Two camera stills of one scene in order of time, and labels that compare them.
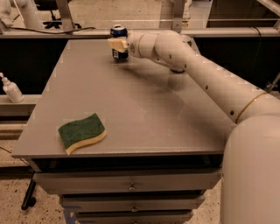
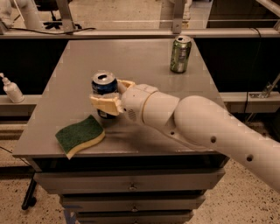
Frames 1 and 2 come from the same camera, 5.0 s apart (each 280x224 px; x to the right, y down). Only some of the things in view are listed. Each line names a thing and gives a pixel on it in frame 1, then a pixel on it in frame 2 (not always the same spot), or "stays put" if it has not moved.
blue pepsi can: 119,31 → 105,84
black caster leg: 29,200 stays put
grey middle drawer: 99,204 stays put
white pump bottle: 11,90 stays put
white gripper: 133,45 → 132,101
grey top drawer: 156,181 stays put
